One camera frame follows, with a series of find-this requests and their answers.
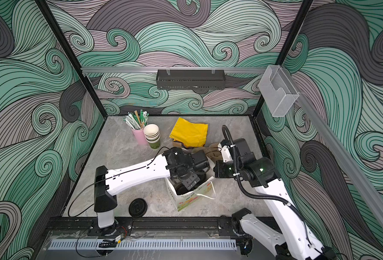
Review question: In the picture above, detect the white paper gift bag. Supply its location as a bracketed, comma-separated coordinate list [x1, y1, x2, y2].
[165, 159, 217, 212]

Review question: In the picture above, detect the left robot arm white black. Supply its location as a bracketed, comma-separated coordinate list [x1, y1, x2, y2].
[94, 147, 210, 229]

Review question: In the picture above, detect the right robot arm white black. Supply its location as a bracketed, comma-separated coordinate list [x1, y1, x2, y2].
[214, 126, 338, 260]

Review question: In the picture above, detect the brown pulp cup carrier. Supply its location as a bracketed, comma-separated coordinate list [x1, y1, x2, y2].
[191, 143, 223, 162]

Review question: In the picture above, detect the yellow napkin stack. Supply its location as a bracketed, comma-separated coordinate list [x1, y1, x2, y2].
[169, 118, 208, 147]

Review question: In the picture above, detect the stack of green paper cups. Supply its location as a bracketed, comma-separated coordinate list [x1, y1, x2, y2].
[144, 124, 161, 149]

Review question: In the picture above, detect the stack of black cup lids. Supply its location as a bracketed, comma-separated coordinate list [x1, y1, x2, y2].
[129, 198, 148, 218]

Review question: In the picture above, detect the pink holder with straws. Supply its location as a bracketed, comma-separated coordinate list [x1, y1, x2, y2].
[124, 110, 149, 145]

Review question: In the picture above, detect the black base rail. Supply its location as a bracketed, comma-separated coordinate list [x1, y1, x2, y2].
[46, 216, 244, 237]

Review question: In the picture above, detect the white slotted cable duct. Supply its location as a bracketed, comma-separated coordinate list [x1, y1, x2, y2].
[47, 238, 238, 251]

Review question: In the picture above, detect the clear acrylic wall holder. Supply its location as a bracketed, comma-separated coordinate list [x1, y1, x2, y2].
[259, 65, 299, 118]

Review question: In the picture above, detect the black wall tray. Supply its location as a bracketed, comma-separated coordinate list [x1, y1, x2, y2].
[156, 69, 226, 91]

